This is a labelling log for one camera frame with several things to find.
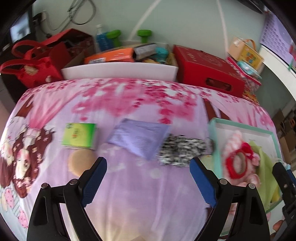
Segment blue wet wipes pack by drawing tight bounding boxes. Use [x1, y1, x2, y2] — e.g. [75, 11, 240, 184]
[237, 60, 261, 79]

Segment purple packet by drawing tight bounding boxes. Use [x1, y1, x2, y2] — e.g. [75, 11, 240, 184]
[107, 118, 170, 161]

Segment red gift box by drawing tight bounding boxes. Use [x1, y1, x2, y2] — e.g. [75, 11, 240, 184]
[173, 45, 245, 97]

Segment red scrunchie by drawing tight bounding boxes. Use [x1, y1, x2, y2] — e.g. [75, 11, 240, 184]
[225, 142, 254, 179]

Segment red felt bag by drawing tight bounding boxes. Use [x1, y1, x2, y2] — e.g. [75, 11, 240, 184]
[1, 40, 71, 88]

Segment blue water bottle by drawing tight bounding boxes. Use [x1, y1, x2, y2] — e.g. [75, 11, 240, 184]
[96, 24, 113, 52]

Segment white tray with teal rim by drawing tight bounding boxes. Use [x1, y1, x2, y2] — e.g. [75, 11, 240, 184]
[208, 117, 286, 237]

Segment pink floral bedsheet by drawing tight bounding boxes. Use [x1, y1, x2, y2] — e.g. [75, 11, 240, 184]
[1, 78, 282, 240]

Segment purple plastic basket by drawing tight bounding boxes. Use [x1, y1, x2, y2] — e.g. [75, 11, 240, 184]
[259, 13, 295, 68]

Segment black cables on wall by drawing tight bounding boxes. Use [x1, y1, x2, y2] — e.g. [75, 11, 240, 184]
[34, 0, 97, 39]

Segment small black monitor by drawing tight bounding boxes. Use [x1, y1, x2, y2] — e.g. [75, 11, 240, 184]
[10, 11, 32, 43]

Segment beige round sponge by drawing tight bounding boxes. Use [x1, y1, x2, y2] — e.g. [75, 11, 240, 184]
[68, 149, 97, 177]

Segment green tissue pack on bed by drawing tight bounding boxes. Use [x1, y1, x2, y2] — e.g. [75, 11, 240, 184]
[62, 123, 97, 149]

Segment white desk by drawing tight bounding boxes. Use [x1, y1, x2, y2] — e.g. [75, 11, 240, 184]
[259, 45, 296, 100]

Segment yellow carry box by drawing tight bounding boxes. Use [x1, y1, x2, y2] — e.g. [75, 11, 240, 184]
[228, 37, 264, 70]

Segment red patterned box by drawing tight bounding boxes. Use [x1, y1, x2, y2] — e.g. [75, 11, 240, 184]
[226, 56, 261, 105]

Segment pink knitted cloth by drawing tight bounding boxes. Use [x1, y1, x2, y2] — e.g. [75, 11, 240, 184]
[221, 131, 260, 188]

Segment black white leopard scrunchie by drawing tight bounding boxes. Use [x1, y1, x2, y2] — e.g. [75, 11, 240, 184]
[157, 134, 214, 167]

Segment orange package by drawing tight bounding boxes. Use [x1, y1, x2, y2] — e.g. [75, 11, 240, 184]
[84, 48, 135, 64]

